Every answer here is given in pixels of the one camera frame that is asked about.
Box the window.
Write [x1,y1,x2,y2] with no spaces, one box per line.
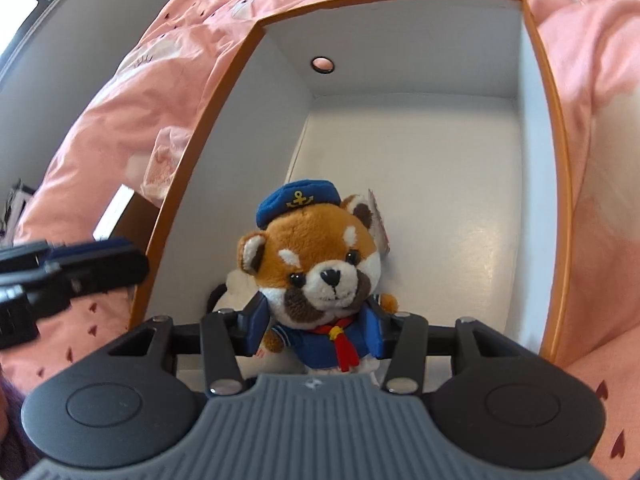
[0,0,76,56]

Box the pink printed blanket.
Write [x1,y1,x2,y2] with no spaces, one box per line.
[12,0,640,480]

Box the person's purple clothing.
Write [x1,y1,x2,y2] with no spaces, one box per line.
[0,365,38,480]

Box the brown and white board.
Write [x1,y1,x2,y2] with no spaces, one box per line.
[92,184,161,256]

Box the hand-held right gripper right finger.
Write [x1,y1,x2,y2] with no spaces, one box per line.
[364,296,538,395]

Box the pink plastic packet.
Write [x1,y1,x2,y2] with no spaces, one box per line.
[140,127,193,208]

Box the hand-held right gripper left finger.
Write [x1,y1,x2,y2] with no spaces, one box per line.
[105,292,273,396]

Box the grey shelf unit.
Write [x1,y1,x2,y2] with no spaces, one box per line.
[0,177,36,246]

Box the orange cardboard box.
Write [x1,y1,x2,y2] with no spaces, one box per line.
[127,0,573,376]

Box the red panda sailor plush toy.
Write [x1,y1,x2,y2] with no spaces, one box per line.
[237,183,399,376]

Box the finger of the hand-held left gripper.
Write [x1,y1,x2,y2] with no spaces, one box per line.
[47,238,142,263]
[60,252,150,297]

